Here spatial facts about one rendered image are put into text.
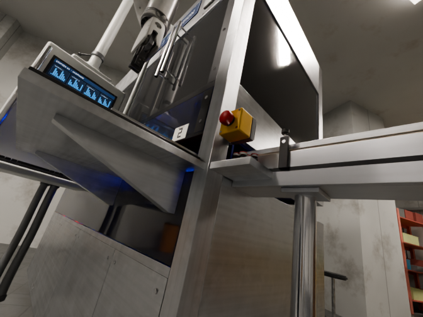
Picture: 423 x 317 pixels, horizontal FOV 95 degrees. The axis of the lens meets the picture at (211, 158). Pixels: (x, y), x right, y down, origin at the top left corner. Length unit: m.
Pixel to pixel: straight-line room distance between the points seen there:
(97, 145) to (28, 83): 0.16
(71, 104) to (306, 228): 0.54
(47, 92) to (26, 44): 4.88
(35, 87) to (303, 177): 0.54
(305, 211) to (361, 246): 3.11
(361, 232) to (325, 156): 3.18
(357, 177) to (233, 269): 0.40
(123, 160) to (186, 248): 0.26
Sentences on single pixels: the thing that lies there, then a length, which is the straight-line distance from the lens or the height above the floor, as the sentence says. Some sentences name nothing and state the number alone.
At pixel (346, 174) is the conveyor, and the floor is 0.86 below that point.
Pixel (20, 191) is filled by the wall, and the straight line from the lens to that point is 4.19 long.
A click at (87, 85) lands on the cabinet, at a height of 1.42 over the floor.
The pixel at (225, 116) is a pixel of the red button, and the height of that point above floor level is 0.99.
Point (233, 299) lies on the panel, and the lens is 0.67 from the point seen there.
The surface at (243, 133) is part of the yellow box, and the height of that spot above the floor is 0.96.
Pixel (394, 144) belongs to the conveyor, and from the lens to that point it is 0.49.
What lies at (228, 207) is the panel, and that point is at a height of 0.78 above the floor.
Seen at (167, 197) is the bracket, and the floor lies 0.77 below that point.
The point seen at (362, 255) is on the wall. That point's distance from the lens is 3.62.
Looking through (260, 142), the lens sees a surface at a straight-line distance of 0.77.
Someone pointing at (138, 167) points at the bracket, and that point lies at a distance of 0.53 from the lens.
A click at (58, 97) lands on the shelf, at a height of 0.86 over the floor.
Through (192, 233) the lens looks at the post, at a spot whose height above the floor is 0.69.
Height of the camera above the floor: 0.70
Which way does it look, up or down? 21 degrees up
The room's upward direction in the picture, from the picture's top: 12 degrees clockwise
